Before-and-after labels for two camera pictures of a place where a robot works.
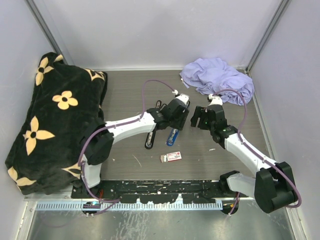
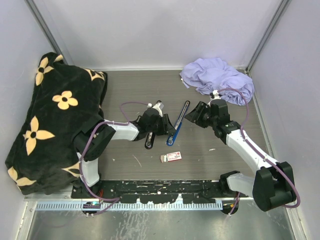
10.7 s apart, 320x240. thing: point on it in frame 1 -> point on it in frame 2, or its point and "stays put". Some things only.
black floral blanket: x=66 y=102 stays put
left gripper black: x=179 y=125 -> x=165 y=130
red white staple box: x=171 y=156 stays put
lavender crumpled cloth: x=212 y=75 stays put
